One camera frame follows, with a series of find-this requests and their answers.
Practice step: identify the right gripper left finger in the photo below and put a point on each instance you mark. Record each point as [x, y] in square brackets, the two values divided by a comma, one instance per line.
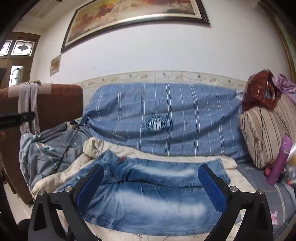
[57, 216]

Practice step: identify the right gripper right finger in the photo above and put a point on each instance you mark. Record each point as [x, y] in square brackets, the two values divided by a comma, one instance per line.
[229, 200]

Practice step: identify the blue denim jeans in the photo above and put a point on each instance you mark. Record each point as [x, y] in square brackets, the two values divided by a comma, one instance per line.
[150, 198]

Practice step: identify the grey garment on headboard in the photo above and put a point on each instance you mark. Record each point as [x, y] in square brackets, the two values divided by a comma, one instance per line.
[27, 101]

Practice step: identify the cream floral quilt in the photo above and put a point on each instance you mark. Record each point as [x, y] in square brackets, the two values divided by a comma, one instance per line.
[93, 147]

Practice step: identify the grey patterned bed sheet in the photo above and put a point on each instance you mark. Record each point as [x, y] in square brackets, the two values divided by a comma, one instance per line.
[50, 151]

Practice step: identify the small dark red jar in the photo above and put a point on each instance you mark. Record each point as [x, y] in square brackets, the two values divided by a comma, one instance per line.
[268, 169]

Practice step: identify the white power strip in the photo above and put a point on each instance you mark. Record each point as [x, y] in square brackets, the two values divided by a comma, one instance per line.
[71, 125]

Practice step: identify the wooden door with glass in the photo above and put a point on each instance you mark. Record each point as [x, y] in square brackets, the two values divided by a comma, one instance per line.
[17, 54]

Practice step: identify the purple water bottle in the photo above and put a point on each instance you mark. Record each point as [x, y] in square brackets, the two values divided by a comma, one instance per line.
[279, 164]

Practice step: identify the striped beige pillow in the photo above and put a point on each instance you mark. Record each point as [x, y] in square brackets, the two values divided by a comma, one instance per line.
[264, 129]

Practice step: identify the blue plaid duvet roll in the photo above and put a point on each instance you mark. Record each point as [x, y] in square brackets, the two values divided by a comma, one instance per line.
[169, 119]

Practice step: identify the red plastic bag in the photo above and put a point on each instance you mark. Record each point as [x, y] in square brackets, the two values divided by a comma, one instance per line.
[260, 91]

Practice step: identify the purple cloth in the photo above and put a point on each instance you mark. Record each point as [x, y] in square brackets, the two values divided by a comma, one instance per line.
[285, 86]

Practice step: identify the small wall picture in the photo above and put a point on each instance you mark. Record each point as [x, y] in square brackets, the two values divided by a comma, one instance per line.
[55, 65]

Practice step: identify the framed wall painting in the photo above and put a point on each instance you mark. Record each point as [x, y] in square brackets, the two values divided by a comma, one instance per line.
[97, 17]

